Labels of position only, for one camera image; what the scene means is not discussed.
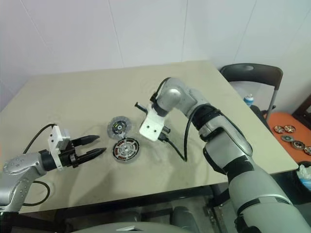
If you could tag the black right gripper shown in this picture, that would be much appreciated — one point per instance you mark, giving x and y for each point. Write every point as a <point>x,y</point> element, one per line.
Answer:
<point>141,107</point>

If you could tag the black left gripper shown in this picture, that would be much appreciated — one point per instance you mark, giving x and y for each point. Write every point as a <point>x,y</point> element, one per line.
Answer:
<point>70,155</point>

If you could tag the grey spoked rotor disc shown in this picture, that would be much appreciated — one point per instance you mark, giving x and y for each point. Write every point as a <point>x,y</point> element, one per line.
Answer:
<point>119,126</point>

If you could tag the motor housing with copper windings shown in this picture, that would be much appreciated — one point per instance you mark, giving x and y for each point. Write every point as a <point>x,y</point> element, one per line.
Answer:
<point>126,150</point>

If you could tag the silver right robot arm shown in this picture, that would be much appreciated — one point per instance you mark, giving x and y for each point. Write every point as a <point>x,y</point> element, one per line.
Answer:
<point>230,145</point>

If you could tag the grey motor disc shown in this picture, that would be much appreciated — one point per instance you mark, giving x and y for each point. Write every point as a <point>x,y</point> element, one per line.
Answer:
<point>287,138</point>

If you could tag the copper and grey motor part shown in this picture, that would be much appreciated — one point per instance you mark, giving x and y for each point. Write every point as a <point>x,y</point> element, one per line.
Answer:
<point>307,151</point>
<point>298,145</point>

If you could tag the blue and white bottle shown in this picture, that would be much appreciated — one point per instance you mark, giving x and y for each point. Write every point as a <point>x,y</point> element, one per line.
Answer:
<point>248,99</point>

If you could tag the dark grey rounded shape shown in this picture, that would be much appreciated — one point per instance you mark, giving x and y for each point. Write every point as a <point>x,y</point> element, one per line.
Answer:
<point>183,217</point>

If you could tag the black folding chair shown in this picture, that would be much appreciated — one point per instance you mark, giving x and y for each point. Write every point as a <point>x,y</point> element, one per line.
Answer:
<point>255,75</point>

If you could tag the metal table leg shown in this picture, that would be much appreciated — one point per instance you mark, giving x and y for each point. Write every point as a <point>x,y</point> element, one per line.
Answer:
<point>209,213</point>

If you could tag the orange stool with discs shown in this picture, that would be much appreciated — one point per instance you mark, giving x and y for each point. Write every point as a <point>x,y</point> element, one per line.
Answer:
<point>281,120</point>

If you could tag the white crumpled waste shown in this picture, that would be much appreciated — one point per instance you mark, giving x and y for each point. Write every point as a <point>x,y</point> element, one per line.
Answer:
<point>305,172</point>

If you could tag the black waste bin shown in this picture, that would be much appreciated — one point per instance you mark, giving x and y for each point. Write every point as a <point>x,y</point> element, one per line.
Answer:
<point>296,191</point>

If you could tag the blue waste piece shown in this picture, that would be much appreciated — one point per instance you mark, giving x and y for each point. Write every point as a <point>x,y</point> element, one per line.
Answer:
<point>306,184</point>

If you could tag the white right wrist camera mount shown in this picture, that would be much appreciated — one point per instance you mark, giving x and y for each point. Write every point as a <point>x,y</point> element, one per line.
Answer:
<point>150,121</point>

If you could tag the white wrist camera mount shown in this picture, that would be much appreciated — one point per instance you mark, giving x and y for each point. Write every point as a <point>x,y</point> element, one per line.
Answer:
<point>150,121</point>
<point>54,143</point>

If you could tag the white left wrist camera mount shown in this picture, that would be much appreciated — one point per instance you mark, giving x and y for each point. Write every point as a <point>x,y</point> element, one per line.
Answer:
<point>54,143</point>

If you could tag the black table frame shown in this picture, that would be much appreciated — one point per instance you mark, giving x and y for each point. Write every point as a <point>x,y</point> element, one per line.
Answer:
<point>121,206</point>

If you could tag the dark wooden frame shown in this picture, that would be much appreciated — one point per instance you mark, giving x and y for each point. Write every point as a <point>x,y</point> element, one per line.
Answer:
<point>303,106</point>

